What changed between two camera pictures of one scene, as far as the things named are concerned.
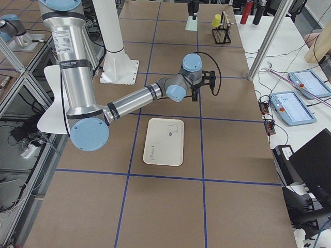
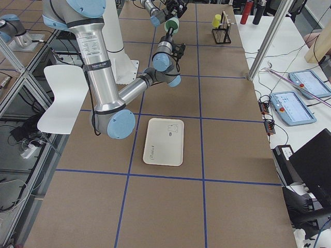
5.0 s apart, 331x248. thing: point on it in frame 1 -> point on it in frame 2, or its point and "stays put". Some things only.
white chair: (53, 120) stays put
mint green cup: (191, 25) -> (172, 22)
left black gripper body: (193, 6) -> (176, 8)
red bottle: (249, 5) stays put
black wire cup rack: (222, 35) stays put
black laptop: (312, 165) stays put
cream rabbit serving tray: (164, 142) stays put
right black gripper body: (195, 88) -> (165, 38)
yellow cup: (215, 22) stays put
